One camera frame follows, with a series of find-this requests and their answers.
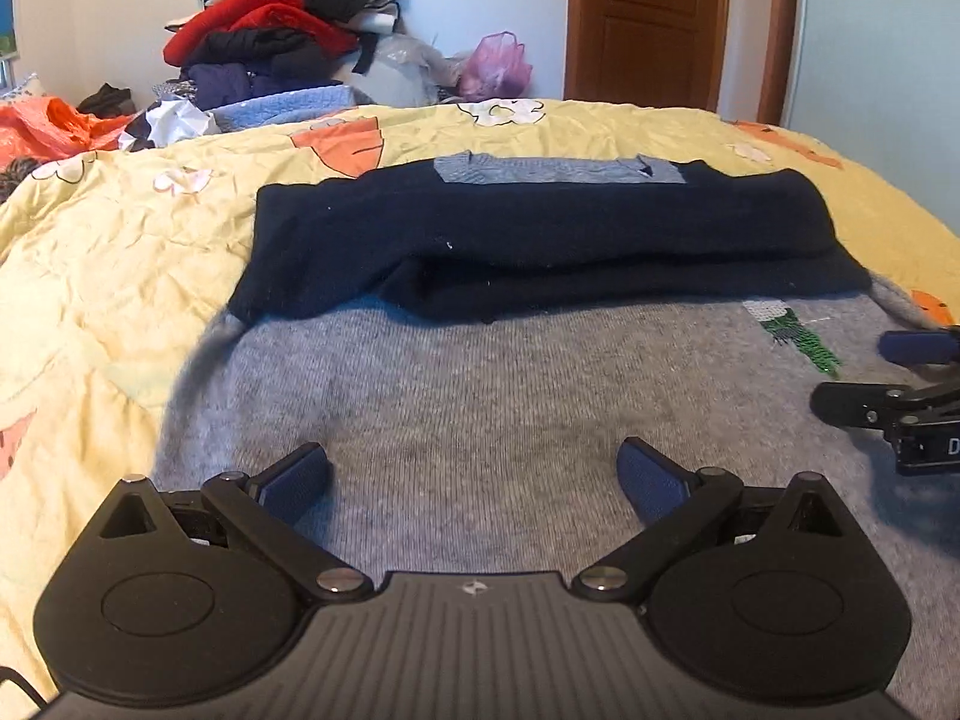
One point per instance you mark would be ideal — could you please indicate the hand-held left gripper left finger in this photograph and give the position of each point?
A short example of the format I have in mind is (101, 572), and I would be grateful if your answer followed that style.
(300, 478)

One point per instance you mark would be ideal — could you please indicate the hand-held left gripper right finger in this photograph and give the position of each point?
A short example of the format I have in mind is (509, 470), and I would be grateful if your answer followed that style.
(646, 474)

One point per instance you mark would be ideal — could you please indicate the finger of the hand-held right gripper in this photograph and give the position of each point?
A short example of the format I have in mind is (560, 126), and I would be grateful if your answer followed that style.
(847, 401)
(919, 347)

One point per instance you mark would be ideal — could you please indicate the grey and navy sweater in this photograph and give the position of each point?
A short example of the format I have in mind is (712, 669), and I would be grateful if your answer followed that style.
(487, 390)

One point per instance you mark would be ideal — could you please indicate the yellow printed blanket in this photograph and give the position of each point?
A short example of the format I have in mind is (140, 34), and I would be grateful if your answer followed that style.
(112, 277)

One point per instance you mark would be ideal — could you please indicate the white wardrobe door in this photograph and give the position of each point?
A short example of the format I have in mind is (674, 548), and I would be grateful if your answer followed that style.
(877, 37)

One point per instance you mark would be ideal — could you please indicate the light blue towel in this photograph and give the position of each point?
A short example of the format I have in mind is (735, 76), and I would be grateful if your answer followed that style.
(289, 105)

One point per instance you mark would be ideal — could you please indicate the white patterned cloth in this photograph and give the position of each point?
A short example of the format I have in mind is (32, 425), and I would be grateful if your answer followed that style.
(169, 124)

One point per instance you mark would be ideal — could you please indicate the dark purple garment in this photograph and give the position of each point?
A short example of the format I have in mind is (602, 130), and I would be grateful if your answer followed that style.
(225, 84)

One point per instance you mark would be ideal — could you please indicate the clear plastic bag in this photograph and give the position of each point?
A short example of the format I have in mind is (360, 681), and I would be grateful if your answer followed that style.
(409, 67)

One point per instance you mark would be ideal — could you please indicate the dark cloth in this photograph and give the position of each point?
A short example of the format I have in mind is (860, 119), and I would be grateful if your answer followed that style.
(106, 99)

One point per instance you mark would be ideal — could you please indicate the brown wooden door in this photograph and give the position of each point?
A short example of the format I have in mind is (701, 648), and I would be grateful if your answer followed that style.
(646, 19)

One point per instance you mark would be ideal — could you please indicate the pink plastic bag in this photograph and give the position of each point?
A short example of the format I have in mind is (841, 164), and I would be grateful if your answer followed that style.
(496, 67)

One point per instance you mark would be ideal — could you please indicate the orange cloth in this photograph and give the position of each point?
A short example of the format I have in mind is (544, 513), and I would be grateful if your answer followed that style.
(45, 127)

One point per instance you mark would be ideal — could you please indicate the black padded jacket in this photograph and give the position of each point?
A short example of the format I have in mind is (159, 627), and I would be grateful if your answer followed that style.
(259, 46)

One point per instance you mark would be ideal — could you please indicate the red knit garment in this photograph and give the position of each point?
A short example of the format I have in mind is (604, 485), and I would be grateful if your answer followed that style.
(259, 15)

